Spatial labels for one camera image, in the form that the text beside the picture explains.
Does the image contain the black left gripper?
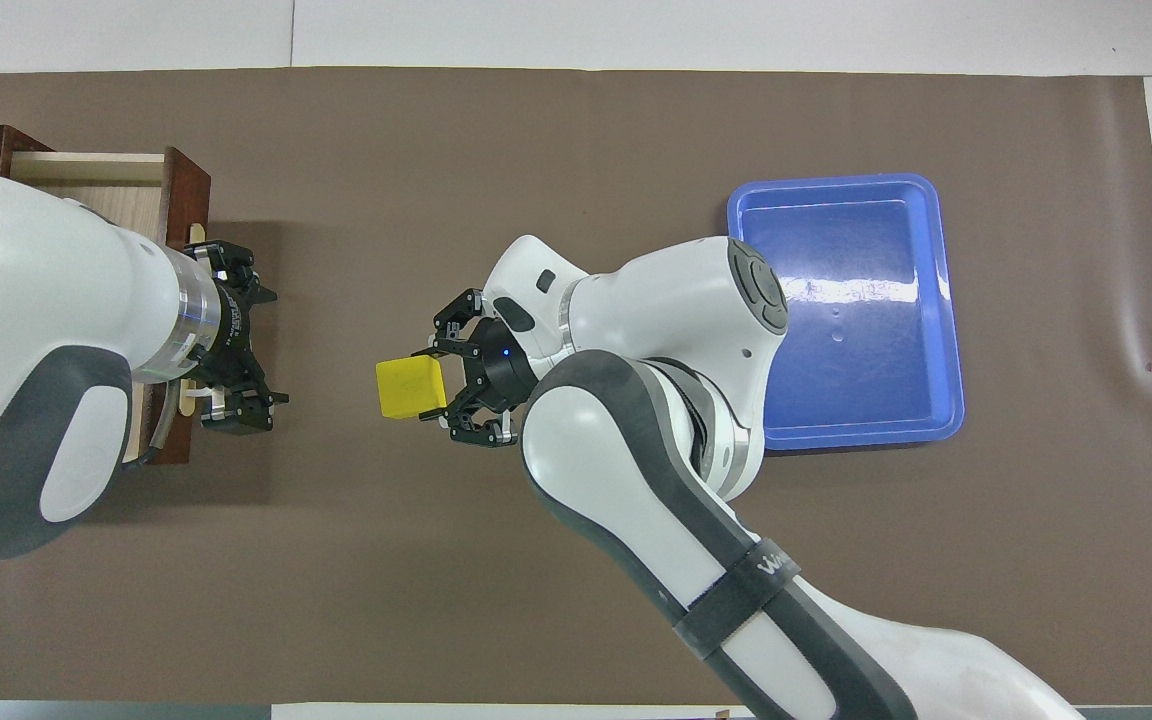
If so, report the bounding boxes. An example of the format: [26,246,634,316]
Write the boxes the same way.
[197,239,290,434]

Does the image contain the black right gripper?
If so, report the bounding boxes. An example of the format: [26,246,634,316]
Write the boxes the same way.
[412,288,539,448]

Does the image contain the yellow cube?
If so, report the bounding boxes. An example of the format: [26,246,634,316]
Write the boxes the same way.
[375,355,450,422]

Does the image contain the dark wooden drawer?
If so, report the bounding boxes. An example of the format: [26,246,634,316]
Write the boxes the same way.
[10,146,213,468]

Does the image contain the brown table mat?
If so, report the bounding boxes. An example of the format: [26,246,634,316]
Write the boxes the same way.
[0,67,1152,707]

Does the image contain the blue plastic tray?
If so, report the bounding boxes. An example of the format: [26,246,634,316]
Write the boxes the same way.
[726,173,967,454]

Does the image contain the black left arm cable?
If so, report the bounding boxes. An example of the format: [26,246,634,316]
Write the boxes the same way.
[124,378,189,468]

